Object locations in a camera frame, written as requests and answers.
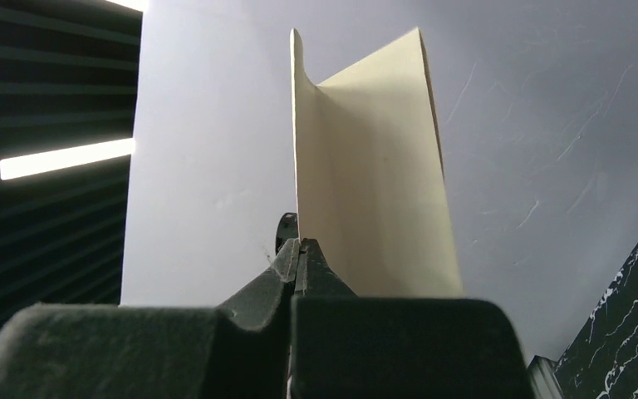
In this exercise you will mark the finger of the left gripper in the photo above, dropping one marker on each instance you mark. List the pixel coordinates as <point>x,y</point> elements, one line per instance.
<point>286,229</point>

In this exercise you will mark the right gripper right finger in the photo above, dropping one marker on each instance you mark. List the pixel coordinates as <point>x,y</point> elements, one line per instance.
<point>347,346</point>

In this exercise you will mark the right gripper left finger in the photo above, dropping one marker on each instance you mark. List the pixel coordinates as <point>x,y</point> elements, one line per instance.
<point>238,349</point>

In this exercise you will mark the white letter paper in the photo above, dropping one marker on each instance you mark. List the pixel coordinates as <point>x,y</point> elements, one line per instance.
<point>369,174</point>

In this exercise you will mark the aluminium frame rail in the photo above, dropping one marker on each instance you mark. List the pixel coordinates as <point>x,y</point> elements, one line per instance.
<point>543,380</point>

